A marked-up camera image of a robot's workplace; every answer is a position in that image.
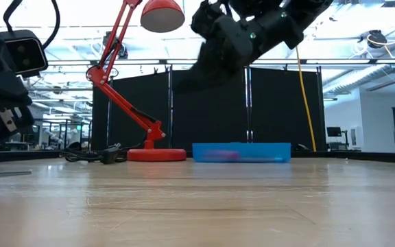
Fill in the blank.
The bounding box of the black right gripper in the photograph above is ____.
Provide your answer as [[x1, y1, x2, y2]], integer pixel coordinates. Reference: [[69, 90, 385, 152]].
[[176, 8, 305, 94]]

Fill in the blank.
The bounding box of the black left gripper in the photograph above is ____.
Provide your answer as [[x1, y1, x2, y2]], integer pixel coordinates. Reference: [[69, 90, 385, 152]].
[[0, 73, 36, 143]]

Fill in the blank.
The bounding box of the blue plastic supply box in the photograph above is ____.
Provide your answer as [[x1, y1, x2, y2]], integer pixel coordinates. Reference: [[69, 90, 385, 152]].
[[192, 142, 292, 164]]

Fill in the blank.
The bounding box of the black partition panel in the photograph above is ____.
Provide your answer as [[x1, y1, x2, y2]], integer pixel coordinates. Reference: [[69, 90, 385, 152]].
[[171, 68, 250, 152], [91, 73, 171, 152], [250, 67, 325, 152]]

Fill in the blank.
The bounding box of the red desk lamp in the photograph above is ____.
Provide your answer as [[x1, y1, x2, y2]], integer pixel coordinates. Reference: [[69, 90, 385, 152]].
[[86, 0, 187, 163]]

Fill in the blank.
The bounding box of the small dark monitor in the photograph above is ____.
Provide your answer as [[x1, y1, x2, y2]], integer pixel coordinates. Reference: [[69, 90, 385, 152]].
[[326, 126, 343, 138]]

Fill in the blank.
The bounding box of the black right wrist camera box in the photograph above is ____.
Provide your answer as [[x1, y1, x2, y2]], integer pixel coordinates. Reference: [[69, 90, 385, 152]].
[[214, 15, 254, 66]]

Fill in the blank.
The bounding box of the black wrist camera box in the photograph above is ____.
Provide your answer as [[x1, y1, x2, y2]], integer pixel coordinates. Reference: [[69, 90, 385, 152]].
[[0, 30, 49, 78], [214, 15, 254, 66]]

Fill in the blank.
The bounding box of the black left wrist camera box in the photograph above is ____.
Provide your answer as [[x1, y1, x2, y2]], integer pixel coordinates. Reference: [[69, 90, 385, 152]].
[[0, 30, 49, 78]]

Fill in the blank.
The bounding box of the black table frame rail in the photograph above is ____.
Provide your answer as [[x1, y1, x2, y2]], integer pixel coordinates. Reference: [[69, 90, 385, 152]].
[[0, 150, 395, 165]]

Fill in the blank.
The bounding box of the yellow hanging cable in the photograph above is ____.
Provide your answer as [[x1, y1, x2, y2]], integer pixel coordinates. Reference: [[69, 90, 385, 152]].
[[295, 46, 318, 152]]

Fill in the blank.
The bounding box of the black lamp power cable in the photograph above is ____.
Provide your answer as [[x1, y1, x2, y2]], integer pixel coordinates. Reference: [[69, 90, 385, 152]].
[[59, 143, 130, 165]]

